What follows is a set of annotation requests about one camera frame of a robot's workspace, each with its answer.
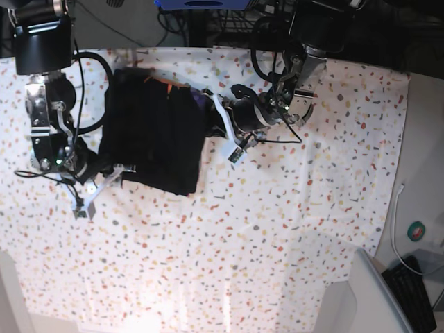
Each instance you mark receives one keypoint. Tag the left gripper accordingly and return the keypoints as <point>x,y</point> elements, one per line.
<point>245,120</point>

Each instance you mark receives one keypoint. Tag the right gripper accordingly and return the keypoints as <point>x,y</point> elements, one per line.
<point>86,174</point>

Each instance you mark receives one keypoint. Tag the black t-shirt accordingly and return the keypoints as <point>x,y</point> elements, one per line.
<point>159,127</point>

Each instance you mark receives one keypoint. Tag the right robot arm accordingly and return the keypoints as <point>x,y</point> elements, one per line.
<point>44,46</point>

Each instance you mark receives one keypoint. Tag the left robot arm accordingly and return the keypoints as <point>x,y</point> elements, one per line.
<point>317,28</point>

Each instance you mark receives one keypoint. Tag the blue device at top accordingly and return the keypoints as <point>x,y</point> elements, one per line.
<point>205,4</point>

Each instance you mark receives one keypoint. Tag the terrazzo pattern tablecloth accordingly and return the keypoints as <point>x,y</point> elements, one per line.
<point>253,250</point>

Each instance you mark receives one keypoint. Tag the grey laptop lid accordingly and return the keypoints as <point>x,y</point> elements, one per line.
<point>377,308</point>

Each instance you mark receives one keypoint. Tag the black keyboard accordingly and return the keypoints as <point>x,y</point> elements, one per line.
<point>410,292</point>

